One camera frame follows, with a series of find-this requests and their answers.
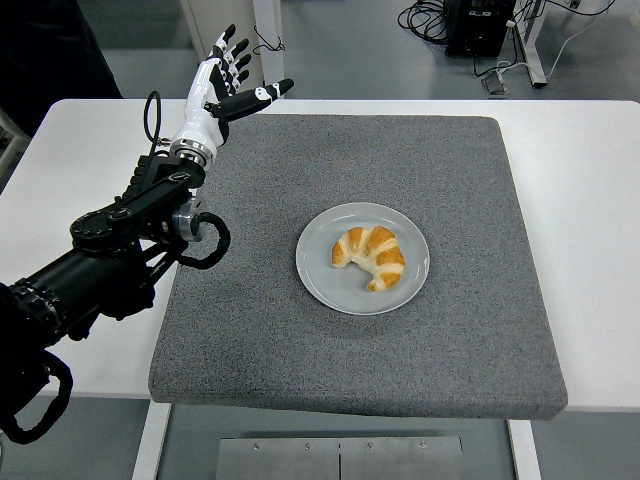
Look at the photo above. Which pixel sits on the white desk leg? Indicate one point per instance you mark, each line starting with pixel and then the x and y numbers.
pixel 534 55

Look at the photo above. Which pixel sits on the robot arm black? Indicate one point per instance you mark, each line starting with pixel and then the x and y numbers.
pixel 75 280

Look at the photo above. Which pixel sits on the white post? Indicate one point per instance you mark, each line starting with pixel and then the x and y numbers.
pixel 270 12

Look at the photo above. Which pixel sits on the beige cabinet panel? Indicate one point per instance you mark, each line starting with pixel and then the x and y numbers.
pixel 205 15

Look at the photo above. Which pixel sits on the white table leg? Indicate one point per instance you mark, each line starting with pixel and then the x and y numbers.
pixel 524 450
pixel 150 440

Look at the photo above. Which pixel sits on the person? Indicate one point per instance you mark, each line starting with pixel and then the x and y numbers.
pixel 50 50

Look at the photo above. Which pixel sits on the golden croissant bread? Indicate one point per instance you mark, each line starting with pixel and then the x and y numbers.
pixel 390 260

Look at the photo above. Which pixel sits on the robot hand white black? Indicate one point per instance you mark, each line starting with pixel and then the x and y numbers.
pixel 200 120

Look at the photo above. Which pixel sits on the black computer case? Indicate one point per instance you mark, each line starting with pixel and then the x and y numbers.
pixel 475 25

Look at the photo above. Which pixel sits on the grey felt mat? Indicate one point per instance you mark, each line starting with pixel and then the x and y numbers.
pixel 350 360

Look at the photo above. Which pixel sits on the grey round plate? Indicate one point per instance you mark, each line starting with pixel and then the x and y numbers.
pixel 320 280

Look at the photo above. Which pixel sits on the grey metal plate with screws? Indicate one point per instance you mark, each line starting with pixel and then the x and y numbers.
pixel 300 460

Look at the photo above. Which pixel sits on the white chair frame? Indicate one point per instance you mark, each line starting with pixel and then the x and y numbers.
pixel 12 150

